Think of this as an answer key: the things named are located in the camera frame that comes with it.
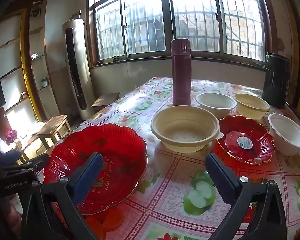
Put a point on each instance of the barred window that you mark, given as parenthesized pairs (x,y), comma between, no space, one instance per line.
(190,17)

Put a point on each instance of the red flower-shaped plate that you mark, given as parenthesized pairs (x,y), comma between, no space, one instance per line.
(230,125)

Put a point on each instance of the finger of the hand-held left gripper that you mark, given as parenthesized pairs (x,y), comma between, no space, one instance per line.
(38,162)
(7,158)

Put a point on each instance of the shallow white bowl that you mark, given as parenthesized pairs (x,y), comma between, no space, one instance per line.
(215,103)

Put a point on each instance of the small cream ribbed bowl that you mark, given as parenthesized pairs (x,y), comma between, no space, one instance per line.
(250,112)

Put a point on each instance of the small red plate with sticker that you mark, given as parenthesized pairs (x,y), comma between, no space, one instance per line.
(232,142)

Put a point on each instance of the purple thermos bottle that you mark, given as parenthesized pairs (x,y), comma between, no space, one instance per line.
(181,80)

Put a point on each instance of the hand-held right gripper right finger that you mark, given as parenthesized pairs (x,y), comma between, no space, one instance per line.
(222,177)

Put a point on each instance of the floral fruit print tablecloth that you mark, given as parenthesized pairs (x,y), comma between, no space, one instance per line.
(170,180)

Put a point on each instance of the large cream bowl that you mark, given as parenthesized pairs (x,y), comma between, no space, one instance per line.
(185,127)

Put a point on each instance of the large red plate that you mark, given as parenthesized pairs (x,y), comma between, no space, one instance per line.
(120,150)

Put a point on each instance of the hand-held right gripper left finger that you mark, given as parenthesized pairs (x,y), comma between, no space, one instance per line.
(88,177)

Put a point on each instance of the small wooden stool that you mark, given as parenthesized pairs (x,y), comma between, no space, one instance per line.
(106,98)

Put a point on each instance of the yellow framed shelf unit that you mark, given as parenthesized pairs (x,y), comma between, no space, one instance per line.
(23,55)

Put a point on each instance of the white plastic bag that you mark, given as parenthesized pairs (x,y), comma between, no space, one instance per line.
(0,146)

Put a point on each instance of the deep white bowl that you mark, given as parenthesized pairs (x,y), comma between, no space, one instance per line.
(287,135)

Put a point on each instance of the red cloth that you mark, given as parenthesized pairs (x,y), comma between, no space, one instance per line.
(11,136)

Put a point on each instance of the person's left forearm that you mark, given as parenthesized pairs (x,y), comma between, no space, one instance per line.
(12,215)

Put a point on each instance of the black canister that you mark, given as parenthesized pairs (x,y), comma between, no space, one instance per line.
(276,85)

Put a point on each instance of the white tower air conditioner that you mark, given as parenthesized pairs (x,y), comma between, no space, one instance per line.
(77,67)

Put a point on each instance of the small picture frame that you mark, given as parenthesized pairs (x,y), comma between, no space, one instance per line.
(76,15)

